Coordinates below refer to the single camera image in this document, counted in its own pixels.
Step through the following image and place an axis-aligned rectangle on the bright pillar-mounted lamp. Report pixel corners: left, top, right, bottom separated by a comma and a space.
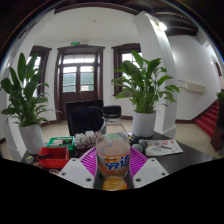
156, 20, 169, 33

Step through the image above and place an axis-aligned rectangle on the black chair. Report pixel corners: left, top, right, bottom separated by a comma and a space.
65, 99, 105, 137

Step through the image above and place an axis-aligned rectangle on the red plastic box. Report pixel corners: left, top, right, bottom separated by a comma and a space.
36, 146, 70, 169

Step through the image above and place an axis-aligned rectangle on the dark grey round object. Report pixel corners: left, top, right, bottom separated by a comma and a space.
130, 138, 149, 154

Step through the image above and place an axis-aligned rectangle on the green box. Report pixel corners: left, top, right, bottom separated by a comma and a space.
46, 135, 76, 151

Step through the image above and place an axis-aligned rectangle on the dark wooden double door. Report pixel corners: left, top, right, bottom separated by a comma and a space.
54, 44, 105, 121

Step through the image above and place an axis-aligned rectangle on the printed paper sheet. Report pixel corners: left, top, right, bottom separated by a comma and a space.
144, 138, 184, 158

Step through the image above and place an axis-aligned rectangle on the potted plant in white pot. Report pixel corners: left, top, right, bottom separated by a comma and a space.
0, 52, 56, 155
111, 49, 181, 138

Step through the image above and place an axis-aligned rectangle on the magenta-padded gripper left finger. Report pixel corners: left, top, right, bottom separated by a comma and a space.
57, 146, 99, 190

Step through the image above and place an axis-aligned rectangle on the white wall heater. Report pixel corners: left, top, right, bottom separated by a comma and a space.
184, 80, 207, 94

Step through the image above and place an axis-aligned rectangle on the pile of small white items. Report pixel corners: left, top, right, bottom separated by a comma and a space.
73, 130, 98, 148

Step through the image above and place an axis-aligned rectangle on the orange drink bottle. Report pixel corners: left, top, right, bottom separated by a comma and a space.
95, 105, 132, 192

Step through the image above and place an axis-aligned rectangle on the dark-framed window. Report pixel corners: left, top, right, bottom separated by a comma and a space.
111, 43, 143, 97
29, 45, 53, 98

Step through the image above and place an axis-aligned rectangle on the red carpeted staircase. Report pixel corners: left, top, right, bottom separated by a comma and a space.
194, 99, 221, 138

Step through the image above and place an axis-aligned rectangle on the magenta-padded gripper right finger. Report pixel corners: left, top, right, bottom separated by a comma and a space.
129, 146, 170, 189

